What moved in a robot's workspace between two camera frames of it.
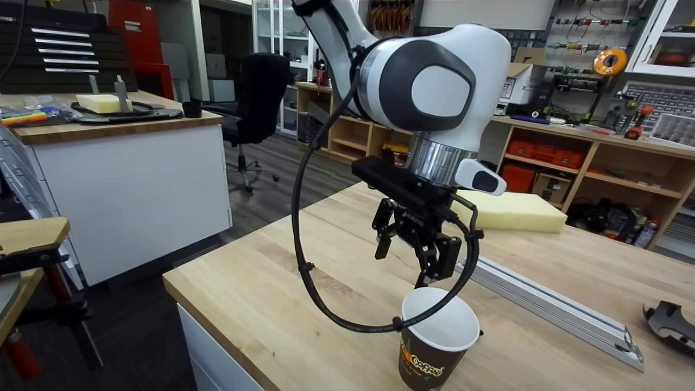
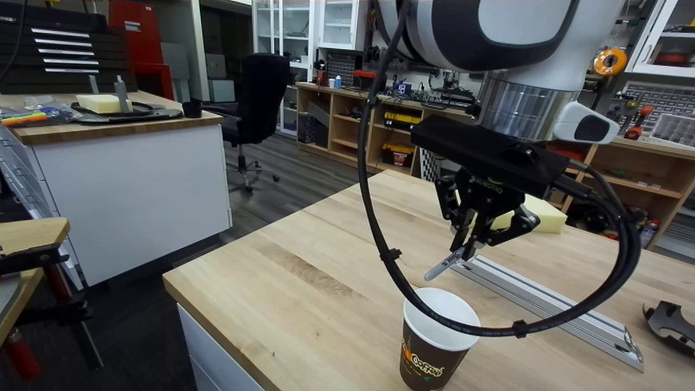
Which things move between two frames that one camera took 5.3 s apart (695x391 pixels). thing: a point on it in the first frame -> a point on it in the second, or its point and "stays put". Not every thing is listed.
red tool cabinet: [137, 20] stays put
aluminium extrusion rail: [599, 332] stays put
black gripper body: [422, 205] -> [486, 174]
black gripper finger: [440, 259] -> [521, 224]
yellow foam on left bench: [100, 103] stays put
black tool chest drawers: [61, 51] stays put
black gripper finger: [381, 223] -> [465, 228]
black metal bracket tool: [667, 320] stays put
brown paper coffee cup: [433, 349] stays put
